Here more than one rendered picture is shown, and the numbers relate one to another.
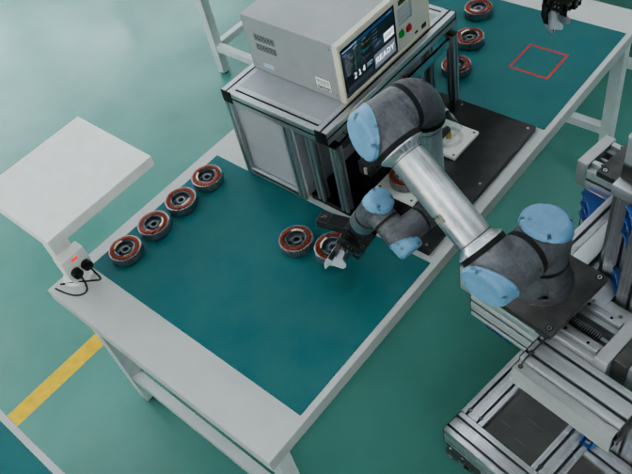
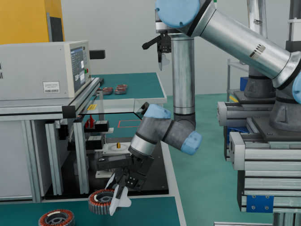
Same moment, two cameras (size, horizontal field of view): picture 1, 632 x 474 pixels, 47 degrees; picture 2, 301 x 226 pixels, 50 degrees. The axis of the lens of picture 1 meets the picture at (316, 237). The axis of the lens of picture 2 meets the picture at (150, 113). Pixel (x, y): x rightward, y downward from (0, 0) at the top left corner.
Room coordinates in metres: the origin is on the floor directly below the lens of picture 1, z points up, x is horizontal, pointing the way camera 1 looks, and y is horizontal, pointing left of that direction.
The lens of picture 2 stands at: (0.73, 0.60, 1.36)
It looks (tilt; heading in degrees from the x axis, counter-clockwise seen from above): 15 degrees down; 308
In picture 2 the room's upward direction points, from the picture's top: 2 degrees counter-clockwise
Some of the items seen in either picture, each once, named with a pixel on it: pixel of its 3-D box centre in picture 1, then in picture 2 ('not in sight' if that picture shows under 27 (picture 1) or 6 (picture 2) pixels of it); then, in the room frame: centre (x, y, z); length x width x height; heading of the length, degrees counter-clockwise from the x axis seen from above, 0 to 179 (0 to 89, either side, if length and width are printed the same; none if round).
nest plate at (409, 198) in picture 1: (406, 182); (114, 168); (1.66, -0.33, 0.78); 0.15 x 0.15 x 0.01; 39
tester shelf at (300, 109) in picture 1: (340, 55); (41, 95); (1.99, -0.23, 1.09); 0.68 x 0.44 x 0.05; 129
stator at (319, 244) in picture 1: (332, 248); (105, 201); (1.42, -0.04, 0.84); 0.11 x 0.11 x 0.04
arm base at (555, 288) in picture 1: (542, 268); (294, 110); (0.98, -0.49, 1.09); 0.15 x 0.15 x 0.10
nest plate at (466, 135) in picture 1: (448, 138); (118, 148); (1.81, -0.52, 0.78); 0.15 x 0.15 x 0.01; 39
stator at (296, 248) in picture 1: (296, 241); (57, 222); (1.54, 0.06, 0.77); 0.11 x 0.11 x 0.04
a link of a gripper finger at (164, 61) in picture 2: (555, 24); (164, 62); (1.74, -0.84, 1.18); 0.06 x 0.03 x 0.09; 31
